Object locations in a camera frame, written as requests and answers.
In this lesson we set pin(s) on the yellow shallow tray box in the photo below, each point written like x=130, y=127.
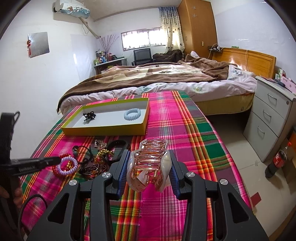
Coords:
x=126, y=117

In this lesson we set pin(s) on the cola bottle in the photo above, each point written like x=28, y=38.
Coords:
x=278, y=161

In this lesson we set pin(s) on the silver wall panel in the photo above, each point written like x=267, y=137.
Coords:
x=37, y=44

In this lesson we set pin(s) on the wall air conditioner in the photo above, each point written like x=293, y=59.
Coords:
x=71, y=8

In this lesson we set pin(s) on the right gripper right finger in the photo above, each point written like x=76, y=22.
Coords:
x=217, y=201

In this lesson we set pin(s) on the cluttered desk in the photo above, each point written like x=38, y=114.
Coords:
x=109, y=64

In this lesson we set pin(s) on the patterned curtain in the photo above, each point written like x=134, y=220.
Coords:
x=171, y=26

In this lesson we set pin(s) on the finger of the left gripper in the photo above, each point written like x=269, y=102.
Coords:
x=39, y=164

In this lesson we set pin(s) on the grey drawer nightstand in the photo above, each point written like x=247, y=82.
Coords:
x=271, y=118

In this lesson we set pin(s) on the rose gold hair claw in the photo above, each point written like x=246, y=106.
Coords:
x=149, y=164

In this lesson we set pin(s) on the black office chair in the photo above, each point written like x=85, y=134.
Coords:
x=142, y=56

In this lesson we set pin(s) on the plaid pink tablecloth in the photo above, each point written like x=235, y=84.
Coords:
x=152, y=215

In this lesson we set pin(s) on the left hand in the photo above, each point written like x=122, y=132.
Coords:
x=18, y=194

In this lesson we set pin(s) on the bed with brown blanket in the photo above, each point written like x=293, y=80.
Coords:
x=201, y=78

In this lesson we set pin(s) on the wooden wardrobe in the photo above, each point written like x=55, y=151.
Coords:
x=198, y=26

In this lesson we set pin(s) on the black hair tie small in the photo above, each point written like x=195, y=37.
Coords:
x=89, y=116

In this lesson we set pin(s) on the wooden headboard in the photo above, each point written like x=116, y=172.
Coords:
x=258, y=63

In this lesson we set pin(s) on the black fitness band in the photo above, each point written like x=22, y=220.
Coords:
x=117, y=147

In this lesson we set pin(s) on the dried branch bouquet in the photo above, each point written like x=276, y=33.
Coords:
x=108, y=41

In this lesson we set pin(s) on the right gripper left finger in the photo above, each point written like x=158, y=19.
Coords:
x=63, y=219

